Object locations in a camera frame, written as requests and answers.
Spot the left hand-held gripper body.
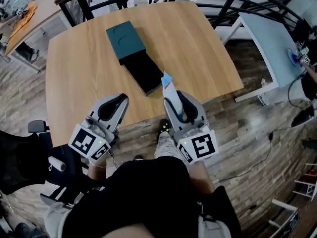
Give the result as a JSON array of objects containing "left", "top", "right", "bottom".
[{"left": 67, "top": 113, "right": 119, "bottom": 164}]

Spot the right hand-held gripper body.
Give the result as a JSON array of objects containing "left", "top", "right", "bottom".
[{"left": 173, "top": 119, "right": 220, "bottom": 165}]

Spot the white and blue tube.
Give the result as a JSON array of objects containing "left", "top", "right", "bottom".
[{"left": 160, "top": 71, "right": 185, "bottom": 116}]

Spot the teal and black sliding box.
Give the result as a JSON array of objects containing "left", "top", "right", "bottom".
[{"left": 106, "top": 20, "right": 164, "bottom": 97}]

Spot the person's right forearm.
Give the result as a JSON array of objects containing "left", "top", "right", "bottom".
[{"left": 189, "top": 161, "right": 215, "bottom": 195}]

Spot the person's left forearm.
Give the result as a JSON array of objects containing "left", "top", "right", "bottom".
[{"left": 87, "top": 157, "right": 107, "bottom": 183}]

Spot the person's black star-print shoe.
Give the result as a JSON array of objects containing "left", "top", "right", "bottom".
[{"left": 156, "top": 119, "right": 172, "bottom": 143}]

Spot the person's camouflage trouser leg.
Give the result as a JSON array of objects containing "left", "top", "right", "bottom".
[{"left": 153, "top": 131, "right": 184, "bottom": 160}]

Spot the wooden table with white legs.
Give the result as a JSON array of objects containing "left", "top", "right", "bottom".
[{"left": 45, "top": 0, "right": 245, "bottom": 148}]

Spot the black office chair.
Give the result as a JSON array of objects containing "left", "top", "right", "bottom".
[{"left": 0, "top": 119, "right": 86, "bottom": 207}]

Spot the person's black shirt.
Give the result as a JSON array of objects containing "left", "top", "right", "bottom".
[{"left": 61, "top": 156, "right": 242, "bottom": 238}]

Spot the light blue table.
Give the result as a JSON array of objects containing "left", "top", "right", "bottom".
[{"left": 214, "top": 11, "right": 307, "bottom": 103}]

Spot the black metal railing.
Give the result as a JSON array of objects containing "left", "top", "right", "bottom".
[{"left": 54, "top": 0, "right": 308, "bottom": 42}]

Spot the small white rack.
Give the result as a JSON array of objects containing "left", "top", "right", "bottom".
[{"left": 293, "top": 162, "right": 317, "bottom": 202}]

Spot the blue cloth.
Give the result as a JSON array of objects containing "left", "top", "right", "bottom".
[{"left": 287, "top": 48, "right": 302, "bottom": 64}]

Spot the orange cloth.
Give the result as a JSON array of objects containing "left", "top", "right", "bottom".
[{"left": 9, "top": 1, "right": 38, "bottom": 38}]

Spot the black power cable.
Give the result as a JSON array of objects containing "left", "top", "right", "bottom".
[{"left": 212, "top": 130, "right": 274, "bottom": 185}]

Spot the person's left grey shoulder strap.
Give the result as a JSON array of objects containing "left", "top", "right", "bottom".
[{"left": 44, "top": 192, "right": 85, "bottom": 238}]

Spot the person's grey shoulder strap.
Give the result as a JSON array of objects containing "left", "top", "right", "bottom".
[
  {"left": 197, "top": 202, "right": 233, "bottom": 238},
  {"left": 44, "top": 192, "right": 85, "bottom": 238}
]

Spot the person's right grey shoulder strap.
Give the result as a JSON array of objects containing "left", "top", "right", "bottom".
[{"left": 197, "top": 202, "right": 233, "bottom": 238}]

